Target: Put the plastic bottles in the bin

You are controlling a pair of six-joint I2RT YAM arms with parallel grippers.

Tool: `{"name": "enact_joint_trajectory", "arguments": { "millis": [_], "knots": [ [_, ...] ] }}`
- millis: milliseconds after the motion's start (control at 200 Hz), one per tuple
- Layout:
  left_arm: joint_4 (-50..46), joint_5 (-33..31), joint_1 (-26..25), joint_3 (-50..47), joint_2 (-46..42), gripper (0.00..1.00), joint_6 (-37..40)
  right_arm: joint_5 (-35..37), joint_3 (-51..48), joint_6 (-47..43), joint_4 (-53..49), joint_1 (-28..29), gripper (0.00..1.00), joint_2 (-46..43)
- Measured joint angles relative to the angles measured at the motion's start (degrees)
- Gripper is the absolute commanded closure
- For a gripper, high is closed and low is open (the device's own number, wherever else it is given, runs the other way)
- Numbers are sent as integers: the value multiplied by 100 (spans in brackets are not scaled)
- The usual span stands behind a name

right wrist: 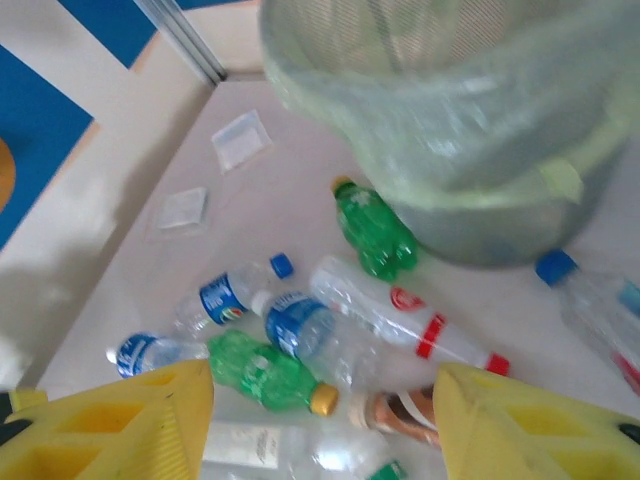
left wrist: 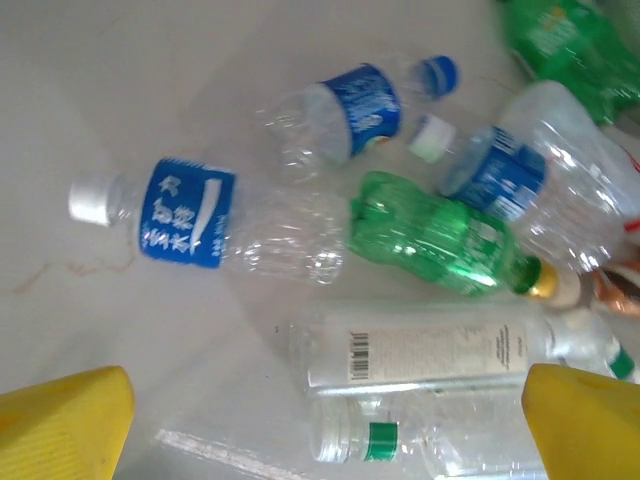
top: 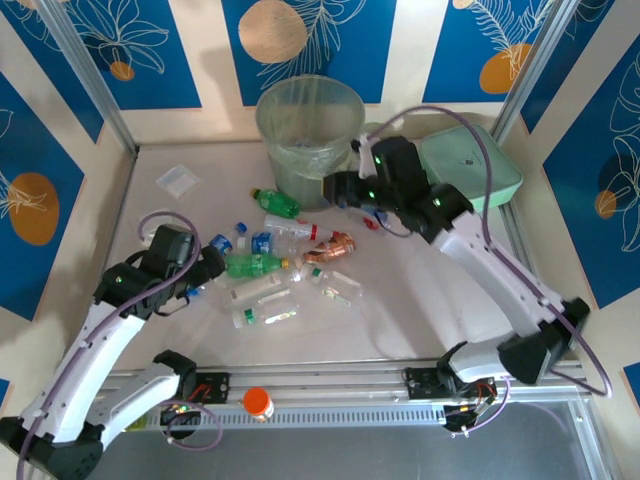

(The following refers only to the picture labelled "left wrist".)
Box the blue label bottle silver cap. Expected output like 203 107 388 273
68 157 349 287

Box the clear bottle green band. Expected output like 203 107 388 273
307 394 551 480

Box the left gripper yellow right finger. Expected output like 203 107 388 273
521 363 640 480

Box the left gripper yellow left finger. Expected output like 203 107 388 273
0 365 136 480

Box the clear bottle barcode label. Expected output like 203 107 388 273
288 308 637 399

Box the clear square plastic bottle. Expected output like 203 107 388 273
154 427 321 480

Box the clear bottle red cap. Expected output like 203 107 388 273
612 122 640 241

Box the green bottle yellow cap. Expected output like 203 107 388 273
497 0 640 129
347 169 560 301

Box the copper brown label bottle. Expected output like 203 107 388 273
552 259 640 319

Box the blue label bottle white cap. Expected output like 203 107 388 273
407 79 632 275

